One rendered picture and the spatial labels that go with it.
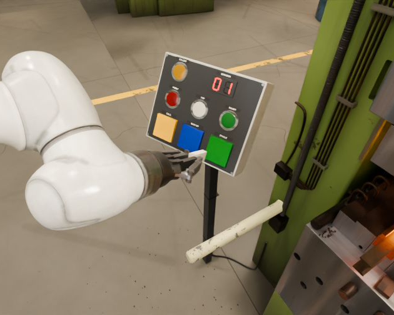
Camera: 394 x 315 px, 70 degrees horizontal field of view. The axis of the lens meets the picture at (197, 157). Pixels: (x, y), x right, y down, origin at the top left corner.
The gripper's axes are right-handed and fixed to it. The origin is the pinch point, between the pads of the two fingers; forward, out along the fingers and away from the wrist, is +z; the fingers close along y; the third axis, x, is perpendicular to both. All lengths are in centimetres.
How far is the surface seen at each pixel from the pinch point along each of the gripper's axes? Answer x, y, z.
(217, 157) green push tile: -1.8, 0.5, 12.5
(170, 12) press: 87, -288, 353
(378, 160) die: 14.0, 36.6, 5.5
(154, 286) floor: -95, -25, 49
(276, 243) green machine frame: -45, 22, 65
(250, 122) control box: 11.0, 6.2, 13.3
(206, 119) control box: 7.3, -6.9, 13.3
